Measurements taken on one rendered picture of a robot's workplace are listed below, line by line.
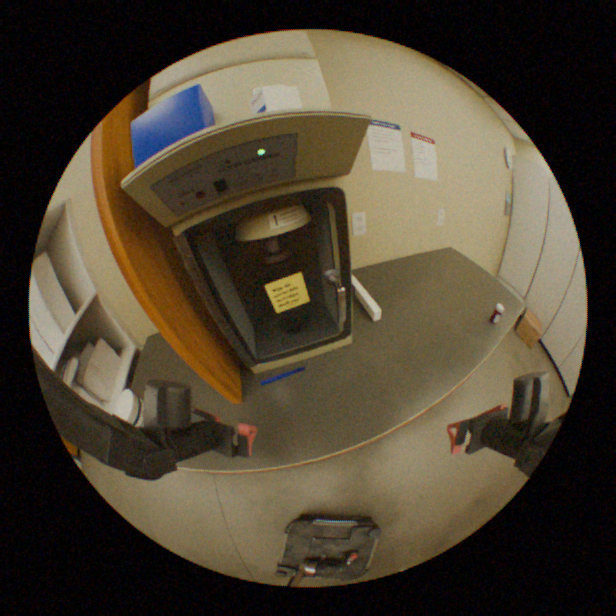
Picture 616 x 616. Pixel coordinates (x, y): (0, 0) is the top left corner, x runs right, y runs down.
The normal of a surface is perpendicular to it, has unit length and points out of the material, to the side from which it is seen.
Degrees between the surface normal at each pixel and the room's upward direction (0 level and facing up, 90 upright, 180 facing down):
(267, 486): 0
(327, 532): 0
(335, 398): 0
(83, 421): 84
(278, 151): 135
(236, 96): 90
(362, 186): 90
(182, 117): 90
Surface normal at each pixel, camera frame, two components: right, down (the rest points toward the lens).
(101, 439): 0.92, -0.21
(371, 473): -0.15, -0.74
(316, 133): 0.30, 0.95
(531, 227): -0.95, 0.29
